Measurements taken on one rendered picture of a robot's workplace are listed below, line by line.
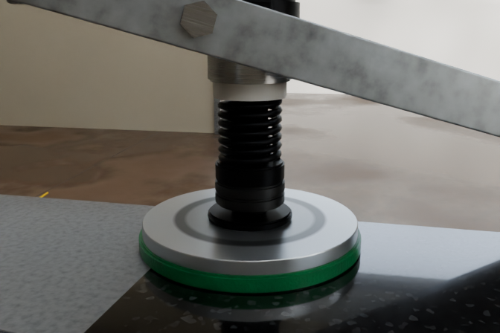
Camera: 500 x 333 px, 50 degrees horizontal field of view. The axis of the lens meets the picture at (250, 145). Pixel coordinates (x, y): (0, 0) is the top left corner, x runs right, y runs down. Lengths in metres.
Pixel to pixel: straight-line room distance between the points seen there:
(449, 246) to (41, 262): 0.39
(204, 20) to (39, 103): 5.78
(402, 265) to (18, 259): 0.36
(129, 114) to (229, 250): 5.28
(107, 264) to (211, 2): 0.25
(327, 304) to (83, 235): 0.28
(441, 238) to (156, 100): 5.09
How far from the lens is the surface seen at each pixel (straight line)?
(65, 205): 0.70
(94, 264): 0.52
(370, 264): 0.52
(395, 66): 0.49
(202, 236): 0.49
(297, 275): 0.46
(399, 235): 0.59
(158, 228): 0.52
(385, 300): 0.46
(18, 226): 0.64
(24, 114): 6.30
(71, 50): 5.93
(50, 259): 0.55
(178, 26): 0.44
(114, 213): 0.65
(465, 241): 0.60
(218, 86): 0.49
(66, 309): 0.45
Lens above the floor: 1.04
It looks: 12 degrees down
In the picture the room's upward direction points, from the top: straight up
